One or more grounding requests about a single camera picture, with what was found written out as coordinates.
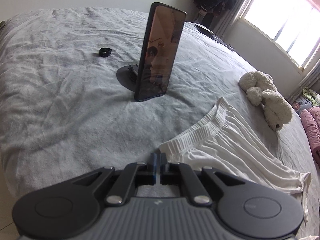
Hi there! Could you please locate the black round phone stand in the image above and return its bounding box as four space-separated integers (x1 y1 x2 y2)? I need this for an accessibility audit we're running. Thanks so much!
116 64 138 92

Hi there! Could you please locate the grey bed sheet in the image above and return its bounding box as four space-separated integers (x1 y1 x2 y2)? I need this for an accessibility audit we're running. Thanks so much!
1 8 319 237

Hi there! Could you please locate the grey window curtain left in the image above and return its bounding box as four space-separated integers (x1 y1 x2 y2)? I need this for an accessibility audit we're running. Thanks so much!
215 0 261 40

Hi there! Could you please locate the patterned clothes pile by curtain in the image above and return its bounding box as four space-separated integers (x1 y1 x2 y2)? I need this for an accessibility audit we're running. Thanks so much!
292 87 319 113

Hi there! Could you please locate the white plush dog toy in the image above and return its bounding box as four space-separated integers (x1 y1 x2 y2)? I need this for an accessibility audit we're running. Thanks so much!
238 71 293 131

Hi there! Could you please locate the black tablet on bed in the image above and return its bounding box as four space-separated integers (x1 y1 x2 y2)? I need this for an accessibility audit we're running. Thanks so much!
195 24 215 37

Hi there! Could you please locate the smartphone on stand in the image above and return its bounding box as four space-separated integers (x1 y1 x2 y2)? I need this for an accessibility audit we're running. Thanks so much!
135 2 187 101

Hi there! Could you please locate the pink folded quilt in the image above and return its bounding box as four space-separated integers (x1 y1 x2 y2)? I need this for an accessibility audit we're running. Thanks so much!
300 107 320 166

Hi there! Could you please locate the white pants garment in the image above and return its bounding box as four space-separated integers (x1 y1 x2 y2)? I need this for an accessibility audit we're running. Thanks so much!
159 98 311 221

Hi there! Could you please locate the small black ring cap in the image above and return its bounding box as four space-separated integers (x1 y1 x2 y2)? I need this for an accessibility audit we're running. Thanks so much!
99 47 112 57

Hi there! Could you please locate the grey window curtain right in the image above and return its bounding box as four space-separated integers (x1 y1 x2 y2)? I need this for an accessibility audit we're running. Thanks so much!
286 61 320 104

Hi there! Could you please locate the grey window curtain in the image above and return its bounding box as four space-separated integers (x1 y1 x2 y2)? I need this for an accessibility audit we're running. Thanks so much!
286 61 320 104
215 0 261 40

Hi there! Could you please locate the window with white frame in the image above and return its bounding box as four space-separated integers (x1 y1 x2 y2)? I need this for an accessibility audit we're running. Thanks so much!
243 0 319 69

